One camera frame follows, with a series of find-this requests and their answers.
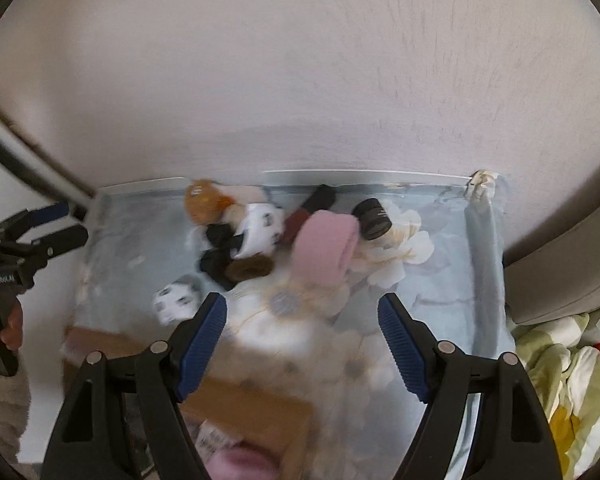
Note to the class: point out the person's left hand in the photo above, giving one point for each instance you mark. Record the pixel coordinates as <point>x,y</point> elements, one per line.
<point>12,325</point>

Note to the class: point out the cardboard box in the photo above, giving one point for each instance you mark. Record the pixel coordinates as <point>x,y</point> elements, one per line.
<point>260,410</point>

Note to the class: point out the white panda print sock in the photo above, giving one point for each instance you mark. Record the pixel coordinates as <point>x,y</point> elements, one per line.
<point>260,230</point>

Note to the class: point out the black round jar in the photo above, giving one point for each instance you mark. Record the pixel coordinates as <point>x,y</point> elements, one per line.
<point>372,217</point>

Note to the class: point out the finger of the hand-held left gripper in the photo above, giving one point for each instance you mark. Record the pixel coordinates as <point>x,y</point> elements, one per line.
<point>65,240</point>
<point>50,213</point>

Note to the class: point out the brown bear plush sock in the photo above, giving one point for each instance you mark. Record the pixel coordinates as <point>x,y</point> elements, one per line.
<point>202,202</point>

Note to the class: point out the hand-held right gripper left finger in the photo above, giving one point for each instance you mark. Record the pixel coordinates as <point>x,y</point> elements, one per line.
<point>205,342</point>

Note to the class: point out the light blue floral tablecloth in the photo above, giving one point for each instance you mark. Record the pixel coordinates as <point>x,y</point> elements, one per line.
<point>430,285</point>

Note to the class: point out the white patterned sock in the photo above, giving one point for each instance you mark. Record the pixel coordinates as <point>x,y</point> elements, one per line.
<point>175,302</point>

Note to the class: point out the grey metal pole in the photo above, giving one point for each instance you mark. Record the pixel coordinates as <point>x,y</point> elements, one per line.
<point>20,152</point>

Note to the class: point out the beige upholstered sofa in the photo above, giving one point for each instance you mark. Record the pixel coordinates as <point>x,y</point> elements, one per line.
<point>560,270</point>

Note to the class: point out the cream fuzzy sock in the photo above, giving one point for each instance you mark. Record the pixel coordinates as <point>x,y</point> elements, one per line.
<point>242,197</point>

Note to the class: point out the pink fuzzy sock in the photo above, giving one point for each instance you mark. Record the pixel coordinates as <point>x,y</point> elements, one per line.
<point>325,247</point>
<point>240,465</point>

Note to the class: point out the black sock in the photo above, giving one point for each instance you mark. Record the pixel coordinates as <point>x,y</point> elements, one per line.
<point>217,260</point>

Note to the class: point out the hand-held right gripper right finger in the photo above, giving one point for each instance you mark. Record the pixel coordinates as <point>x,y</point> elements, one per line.
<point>400,350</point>

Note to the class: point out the green yellow floral blanket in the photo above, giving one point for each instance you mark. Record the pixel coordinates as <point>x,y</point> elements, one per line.
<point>580,390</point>

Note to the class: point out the dark red sock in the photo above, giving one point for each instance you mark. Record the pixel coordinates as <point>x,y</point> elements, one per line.
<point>300,222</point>

